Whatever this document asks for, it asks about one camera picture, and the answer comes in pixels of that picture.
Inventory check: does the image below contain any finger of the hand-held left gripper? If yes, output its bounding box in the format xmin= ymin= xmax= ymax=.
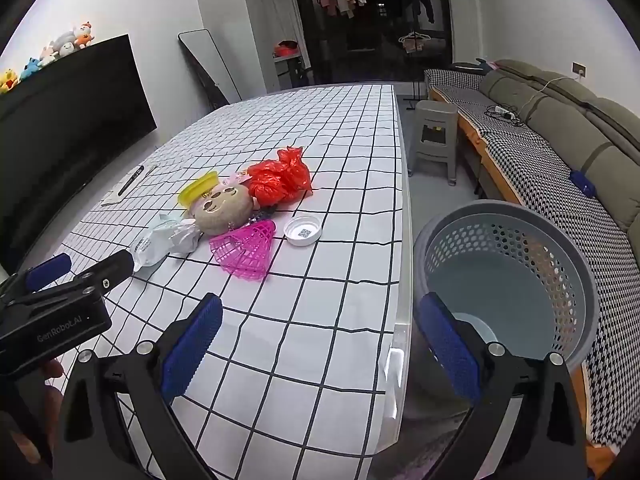
xmin=2 ymin=249 xmax=135 ymax=320
xmin=0 ymin=253 xmax=72 ymax=306

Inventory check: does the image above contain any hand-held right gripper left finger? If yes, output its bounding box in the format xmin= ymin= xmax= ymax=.
xmin=52 ymin=292 xmax=224 ymax=480

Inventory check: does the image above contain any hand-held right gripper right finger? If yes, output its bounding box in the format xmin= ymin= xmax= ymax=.
xmin=415 ymin=291 xmax=588 ymax=480

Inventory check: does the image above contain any white wrapper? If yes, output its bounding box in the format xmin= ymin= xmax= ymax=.
xmin=131 ymin=212 xmax=201 ymax=273

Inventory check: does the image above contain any grey perforated laundry basket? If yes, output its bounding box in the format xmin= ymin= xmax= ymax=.
xmin=412 ymin=200 xmax=600 ymax=401

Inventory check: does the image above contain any pink plastic mesh basket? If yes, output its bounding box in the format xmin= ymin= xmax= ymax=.
xmin=209 ymin=220 xmax=277 ymax=281

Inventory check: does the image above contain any yellow plastic lid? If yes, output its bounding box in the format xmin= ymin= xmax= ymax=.
xmin=178 ymin=170 xmax=221 ymax=208

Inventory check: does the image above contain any beige plush doll head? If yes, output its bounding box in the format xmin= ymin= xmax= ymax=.
xmin=192 ymin=183 xmax=257 ymax=236

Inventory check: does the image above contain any white round lid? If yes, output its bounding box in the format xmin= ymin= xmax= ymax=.
xmin=283 ymin=214 xmax=323 ymax=247

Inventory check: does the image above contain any red plastic bag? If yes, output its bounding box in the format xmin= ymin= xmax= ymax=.
xmin=246 ymin=146 xmax=314 ymax=207

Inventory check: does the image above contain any person's left hand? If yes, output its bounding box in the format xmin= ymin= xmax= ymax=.
xmin=30 ymin=357 xmax=66 ymax=391

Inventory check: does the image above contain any grey table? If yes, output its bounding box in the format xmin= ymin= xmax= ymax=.
xmin=370 ymin=85 xmax=416 ymax=480

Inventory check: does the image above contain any black pen on paper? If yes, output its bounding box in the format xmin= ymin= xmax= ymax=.
xmin=101 ymin=164 xmax=158 ymax=207

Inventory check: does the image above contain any black flat television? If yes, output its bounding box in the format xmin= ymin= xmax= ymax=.
xmin=0 ymin=33 xmax=158 ymax=273

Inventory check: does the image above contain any houndstooth sofa cover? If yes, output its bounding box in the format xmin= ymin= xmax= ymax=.
xmin=424 ymin=67 xmax=640 ymax=448

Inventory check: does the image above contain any blue object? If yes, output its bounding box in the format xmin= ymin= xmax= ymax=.
xmin=570 ymin=170 xmax=597 ymax=198

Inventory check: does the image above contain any white plush toy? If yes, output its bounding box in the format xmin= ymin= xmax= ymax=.
xmin=54 ymin=31 xmax=78 ymax=58

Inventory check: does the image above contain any leaning floor mirror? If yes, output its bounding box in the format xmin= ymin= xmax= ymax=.
xmin=178 ymin=29 xmax=242 ymax=111

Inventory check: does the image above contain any grey plastic stool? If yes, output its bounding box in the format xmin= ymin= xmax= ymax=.
xmin=409 ymin=100 xmax=461 ymax=187

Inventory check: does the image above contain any white power strip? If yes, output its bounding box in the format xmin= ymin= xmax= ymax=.
xmin=485 ymin=105 xmax=526 ymax=123

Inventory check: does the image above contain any olive green sofa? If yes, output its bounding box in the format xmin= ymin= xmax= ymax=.
xmin=425 ymin=59 xmax=640 ymax=271

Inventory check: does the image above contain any white checked tablecloth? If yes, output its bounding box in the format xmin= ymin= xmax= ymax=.
xmin=17 ymin=84 xmax=406 ymax=480

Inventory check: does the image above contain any grey side desk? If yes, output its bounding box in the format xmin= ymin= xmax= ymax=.
xmin=272 ymin=52 xmax=313 ymax=92

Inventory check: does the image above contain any dark cushion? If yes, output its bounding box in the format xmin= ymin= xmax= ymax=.
xmin=452 ymin=57 xmax=496 ymax=73

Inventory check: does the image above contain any clothes hanger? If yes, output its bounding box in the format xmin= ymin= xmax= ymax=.
xmin=398 ymin=31 xmax=432 ymax=53

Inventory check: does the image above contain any white charging cable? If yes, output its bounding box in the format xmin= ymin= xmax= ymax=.
xmin=520 ymin=72 xmax=583 ymax=111

